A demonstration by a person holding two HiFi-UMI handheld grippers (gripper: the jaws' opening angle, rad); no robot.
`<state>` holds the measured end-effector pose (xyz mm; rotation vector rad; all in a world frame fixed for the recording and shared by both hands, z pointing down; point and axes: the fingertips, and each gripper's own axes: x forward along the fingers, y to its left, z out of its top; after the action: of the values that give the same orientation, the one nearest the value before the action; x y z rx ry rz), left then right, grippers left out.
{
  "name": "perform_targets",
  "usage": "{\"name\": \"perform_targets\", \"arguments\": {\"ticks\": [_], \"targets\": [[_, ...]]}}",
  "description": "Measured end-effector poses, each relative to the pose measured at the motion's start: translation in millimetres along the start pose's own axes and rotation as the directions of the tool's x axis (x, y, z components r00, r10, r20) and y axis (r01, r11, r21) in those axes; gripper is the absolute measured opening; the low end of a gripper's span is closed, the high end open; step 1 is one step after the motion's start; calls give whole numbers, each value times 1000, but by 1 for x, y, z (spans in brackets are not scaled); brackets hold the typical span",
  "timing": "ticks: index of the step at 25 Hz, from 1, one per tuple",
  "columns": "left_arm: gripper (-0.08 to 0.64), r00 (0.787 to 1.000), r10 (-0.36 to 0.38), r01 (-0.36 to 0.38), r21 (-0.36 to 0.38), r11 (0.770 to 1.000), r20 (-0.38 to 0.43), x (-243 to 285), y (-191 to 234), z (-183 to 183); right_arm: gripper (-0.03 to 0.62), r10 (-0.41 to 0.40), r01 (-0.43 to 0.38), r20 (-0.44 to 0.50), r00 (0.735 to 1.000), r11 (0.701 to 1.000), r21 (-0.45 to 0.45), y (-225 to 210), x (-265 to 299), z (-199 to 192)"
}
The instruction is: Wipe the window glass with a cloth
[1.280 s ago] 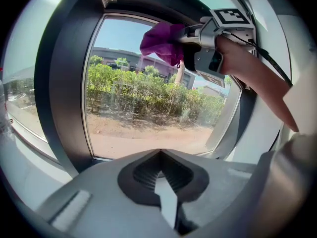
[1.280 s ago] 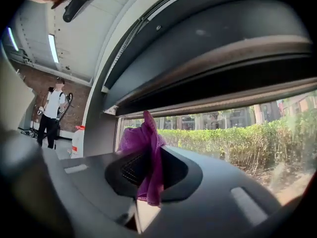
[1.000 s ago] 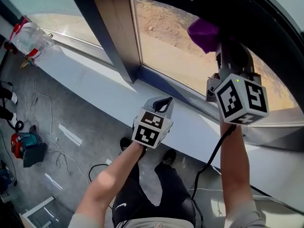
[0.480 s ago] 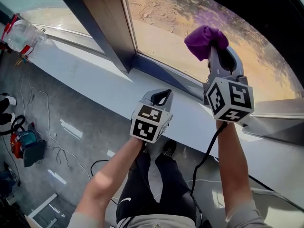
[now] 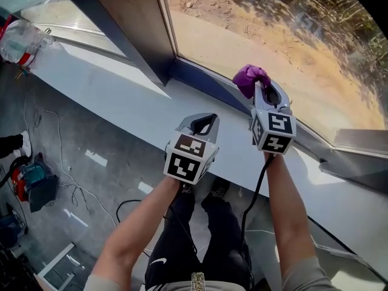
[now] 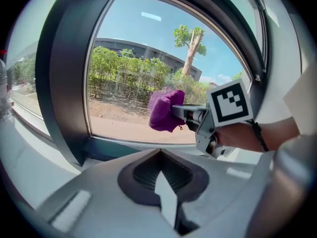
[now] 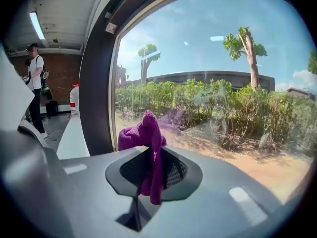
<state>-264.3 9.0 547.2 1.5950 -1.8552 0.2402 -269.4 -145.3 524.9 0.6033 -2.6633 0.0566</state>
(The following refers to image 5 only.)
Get glittery grey tag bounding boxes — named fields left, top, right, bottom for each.
left=192, top=272, right=206, bottom=291

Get purple cloth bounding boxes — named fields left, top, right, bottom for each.
left=232, top=64, right=272, bottom=99

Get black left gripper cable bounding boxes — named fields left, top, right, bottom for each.
left=116, top=198, right=198, bottom=254

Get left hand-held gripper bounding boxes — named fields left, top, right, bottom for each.
left=163, top=113, right=219, bottom=185

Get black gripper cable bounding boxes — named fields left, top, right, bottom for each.
left=241, top=155, right=275, bottom=291
left=116, top=198, right=198, bottom=254

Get small clear window glass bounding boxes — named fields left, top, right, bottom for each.
left=163, top=0, right=388, bottom=147

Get white floor cable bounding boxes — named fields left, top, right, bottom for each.
left=24, top=89, right=118, bottom=226

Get black trousers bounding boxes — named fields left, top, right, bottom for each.
left=144, top=189, right=252, bottom=291

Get red power tool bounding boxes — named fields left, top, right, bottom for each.
left=10, top=152, right=60, bottom=213

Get grey shirt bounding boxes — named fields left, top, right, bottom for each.
left=83, top=256, right=334, bottom=291

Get white window sill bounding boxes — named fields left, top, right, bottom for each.
left=30, top=39, right=388, bottom=263

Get clear plastic bottle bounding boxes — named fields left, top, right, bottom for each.
left=0, top=18, right=57, bottom=68

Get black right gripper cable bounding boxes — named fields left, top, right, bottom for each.
left=241, top=155, right=275, bottom=291

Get white table frame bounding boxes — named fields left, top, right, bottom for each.
left=33, top=242, right=85, bottom=291

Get person's left forearm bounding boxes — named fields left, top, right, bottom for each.
left=90, top=176, right=182, bottom=284

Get black right shoe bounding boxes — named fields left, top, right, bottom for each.
left=209, top=177, right=230, bottom=198

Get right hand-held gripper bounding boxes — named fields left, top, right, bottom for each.
left=250, top=80, right=297, bottom=155

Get person's right forearm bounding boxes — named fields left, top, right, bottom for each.
left=263, top=152, right=318, bottom=280

